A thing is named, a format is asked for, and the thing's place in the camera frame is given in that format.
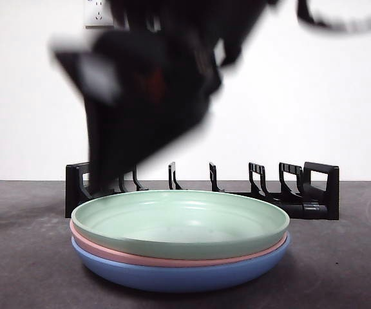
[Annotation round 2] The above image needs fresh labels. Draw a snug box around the blue plastic plate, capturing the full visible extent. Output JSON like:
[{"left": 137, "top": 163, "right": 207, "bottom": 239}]
[{"left": 71, "top": 233, "right": 293, "bottom": 293}]

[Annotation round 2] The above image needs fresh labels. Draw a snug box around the green plastic plate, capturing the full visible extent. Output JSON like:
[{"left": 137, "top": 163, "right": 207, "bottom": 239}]
[{"left": 71, "top": 189, "right": 290, "bottom": 262}]

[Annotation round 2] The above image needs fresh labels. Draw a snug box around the pink plastic plate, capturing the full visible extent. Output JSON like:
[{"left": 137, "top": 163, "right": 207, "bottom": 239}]
[{"left": 69, "top": 220, "right": 289, "bottom": 268}]

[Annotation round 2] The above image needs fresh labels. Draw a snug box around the white wall socket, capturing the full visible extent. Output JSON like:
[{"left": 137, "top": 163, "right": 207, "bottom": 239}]
[{"left": 84, "top": 0, "right": 115, "bottom": 29}]

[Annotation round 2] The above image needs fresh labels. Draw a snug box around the black plastic dish rack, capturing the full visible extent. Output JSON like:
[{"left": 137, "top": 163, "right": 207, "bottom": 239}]
[{"left": 65, "top": 160, "right": 340, "bottom": 221}]

